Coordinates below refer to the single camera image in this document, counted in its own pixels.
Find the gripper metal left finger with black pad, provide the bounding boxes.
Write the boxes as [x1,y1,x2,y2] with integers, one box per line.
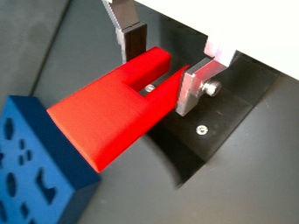
[101,0,147,63]

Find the gripper metal right finger with screw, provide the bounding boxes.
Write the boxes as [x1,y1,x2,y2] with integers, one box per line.
[175,40,236,116]

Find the red square-circle peg object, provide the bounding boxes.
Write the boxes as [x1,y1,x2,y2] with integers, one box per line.
[47,47,183,172]

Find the black curved regrasp stand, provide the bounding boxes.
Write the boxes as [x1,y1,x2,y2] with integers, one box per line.
[145,52,280,187]

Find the blue foam shape-hole fixture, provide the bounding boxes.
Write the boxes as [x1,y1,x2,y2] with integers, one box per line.
[0,95,99,224]

